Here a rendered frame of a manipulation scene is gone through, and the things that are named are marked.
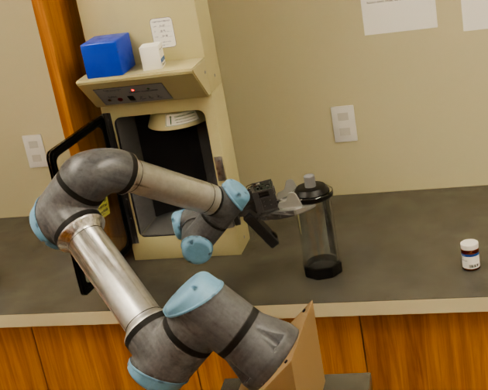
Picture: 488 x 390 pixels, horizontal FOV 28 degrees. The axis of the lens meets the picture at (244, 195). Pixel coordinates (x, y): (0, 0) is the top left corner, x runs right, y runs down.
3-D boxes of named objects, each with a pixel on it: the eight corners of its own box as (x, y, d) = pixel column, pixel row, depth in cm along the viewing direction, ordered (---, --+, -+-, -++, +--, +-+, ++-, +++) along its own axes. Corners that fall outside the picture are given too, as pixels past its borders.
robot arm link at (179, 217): (178, 248, 245) (178, 230, 253) (220, 238, 245) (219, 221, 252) (170, 223, 242) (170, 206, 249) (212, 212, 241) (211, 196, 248)
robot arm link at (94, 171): (79, 121, 205) (241, 176, 238) (52, 159, 209) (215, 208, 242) (96, 155, 197) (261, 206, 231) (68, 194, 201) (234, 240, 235)
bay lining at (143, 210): (165, 202, 299) (142, 92, 286) (246, 196, 291) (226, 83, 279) (139, 235, 277) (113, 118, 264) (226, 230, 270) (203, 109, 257)
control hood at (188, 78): (98, 104, 264) (91, 69, 260) (212, 94, 255) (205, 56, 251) (83, 118, 253) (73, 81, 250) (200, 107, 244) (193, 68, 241)
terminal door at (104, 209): (133, 247, 277) (103, 113, 262) (84, 298, 250) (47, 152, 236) (131, 247, 277) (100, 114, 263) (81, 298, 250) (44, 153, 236)
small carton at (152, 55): (146, 66, 252) (142, 43, 250) (166, 63, 251) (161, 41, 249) (143, 71, 247) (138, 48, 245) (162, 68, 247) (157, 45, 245)
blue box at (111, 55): (101, 69, 259) (94, 35, 255) (135, 65, 256) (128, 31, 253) (87, 79, 250) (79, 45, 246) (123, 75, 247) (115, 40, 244)
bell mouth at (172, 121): (159, 113, 281) (155, 95, 279) (217, 107, 276) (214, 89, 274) (139, 133, 265) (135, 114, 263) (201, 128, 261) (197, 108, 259)
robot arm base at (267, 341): (297, 347, 180) (254, 315, 179) (247, 404, 184) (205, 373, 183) (300, 318, 194) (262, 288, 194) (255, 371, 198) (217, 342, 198)
